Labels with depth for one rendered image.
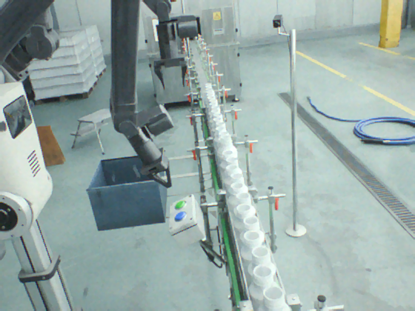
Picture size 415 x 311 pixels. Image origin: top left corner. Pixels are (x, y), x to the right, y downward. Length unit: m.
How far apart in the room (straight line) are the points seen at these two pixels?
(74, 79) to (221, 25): 3.22
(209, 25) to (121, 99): 4.85
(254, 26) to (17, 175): 10.61
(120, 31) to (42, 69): 6.95
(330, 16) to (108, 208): 10.81
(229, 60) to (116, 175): 4.07
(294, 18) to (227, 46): 6.12
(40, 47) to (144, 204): 0.81
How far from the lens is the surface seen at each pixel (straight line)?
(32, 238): 1.25
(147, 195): 1.68
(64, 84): 7.69
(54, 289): 1.34
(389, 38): 9.79
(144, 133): 1.00
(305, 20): 11.78
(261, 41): 11.48
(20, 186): 1.10
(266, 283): 0.77
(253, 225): 0.90
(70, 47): 7.54
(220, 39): 5.74
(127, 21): 0.81
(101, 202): 1.72
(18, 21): 0.80
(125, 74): 0.87
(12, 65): 1.29
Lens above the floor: 1.68
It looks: 24 degrees down
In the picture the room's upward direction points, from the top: 7 degrees counter-clockwise
